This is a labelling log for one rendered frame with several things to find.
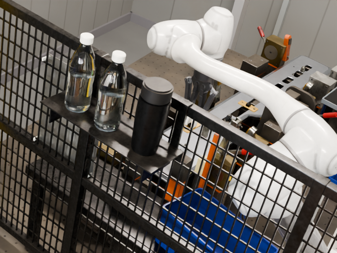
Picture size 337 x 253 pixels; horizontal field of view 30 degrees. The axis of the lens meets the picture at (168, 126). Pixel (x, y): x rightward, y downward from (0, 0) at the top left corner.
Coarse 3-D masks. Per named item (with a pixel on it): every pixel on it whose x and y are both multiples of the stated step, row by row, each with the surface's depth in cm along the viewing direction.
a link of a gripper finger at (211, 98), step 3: (213, 93) 211; (210, 96) 213; (213, 96) 212; (207, 99) 214; (210, 99) 213; (213, 99) 215; (207, 102) 214; (210, 102) 214; (207, 105) 215; (210, 105) 217; (204, 108) 216; (207, 108) 216
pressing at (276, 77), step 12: (300, 60) 311; (312, 60) 314; (276, 72) 295; (288, 72) 297; (312, 72) 303; (324, 72) 305; (276, 84) 285; (288, 84) 287; (300, 84) 290; (240, 96) 269; (216, 108) 256; (228, 108) 258; (168, 132) 235; (192, 144) 232; (204, 144) 233; (192, 156) 226; (168, 168) 217; (192, 168) 219
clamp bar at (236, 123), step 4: (228, 116) 211; (228, 120) 213; (232, 120) 210; (236, 120) 210; (240, 120) 211; (232, 124) 210; (236, 124) 209; (240, 124) 210; (240, 128) 211; (224, 140) 215; (228, 140) 214; (220, 144) 216; (224, 144) 215; (224, 148) 216; (220, 152) 218
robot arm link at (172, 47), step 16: (160, 32) 190; (176, 32) 190; (192, 32) 191; (160, 48) 191; (176, 48) 190; (192, 48) 188; (192, 64) 187; (208, 64) 184; (224, 64) 184; (224, 80) 184; (240, 80) 182; (256, 80) 181; (256, 96) 181; (272, 96) 177; (288, 96) 176; (272, 112) 177; (288, 112) 170
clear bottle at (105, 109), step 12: (120, 60) 143; (108, 72) 144; (120, 72) 144; (108, 84) 145; (120, 84) 145; (108, 96) 146; (120, 96) 147; (96, 108) 150; (108, 108) 148; (120, 108) 150; (96, 120) 151; (108, 120) 150; (120, 120) 153
